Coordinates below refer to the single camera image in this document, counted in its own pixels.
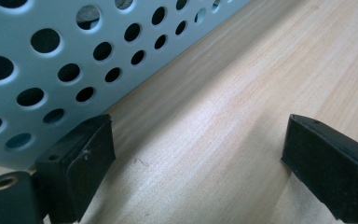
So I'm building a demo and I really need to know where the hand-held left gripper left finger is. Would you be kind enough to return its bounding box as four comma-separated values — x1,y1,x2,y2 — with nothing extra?
32,113,117,224

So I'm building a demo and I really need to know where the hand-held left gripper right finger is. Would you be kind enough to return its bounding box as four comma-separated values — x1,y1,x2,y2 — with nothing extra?
281,113,358,224

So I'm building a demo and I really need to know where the grey perforated plastic basket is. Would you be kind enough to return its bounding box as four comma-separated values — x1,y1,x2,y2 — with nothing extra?
0,0,252,171

